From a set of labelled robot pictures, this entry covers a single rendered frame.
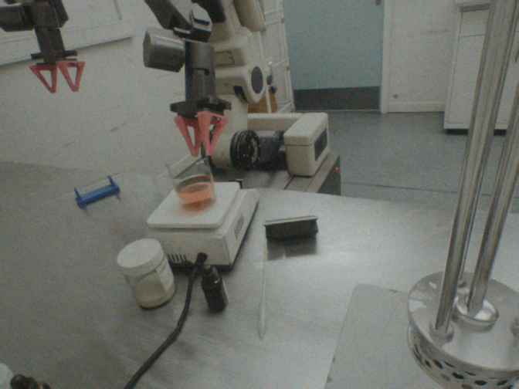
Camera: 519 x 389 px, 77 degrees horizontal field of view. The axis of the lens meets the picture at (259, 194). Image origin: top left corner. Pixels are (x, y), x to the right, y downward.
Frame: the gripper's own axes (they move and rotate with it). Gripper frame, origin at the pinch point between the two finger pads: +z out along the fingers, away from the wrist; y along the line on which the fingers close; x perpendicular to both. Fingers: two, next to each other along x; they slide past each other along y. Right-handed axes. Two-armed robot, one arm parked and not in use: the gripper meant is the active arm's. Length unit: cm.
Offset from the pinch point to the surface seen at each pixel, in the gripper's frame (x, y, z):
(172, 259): -11.2, 2.8, 18.1
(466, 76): 218, 52, -66
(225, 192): -5.3, 9.0, 7.8
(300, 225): 0.8, 19.5, 13.5
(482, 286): -28, 42, 13
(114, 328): -20.7, 1.4, 25.6
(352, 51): 256, -34, -117
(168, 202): -9.9, 1.1, 9.2
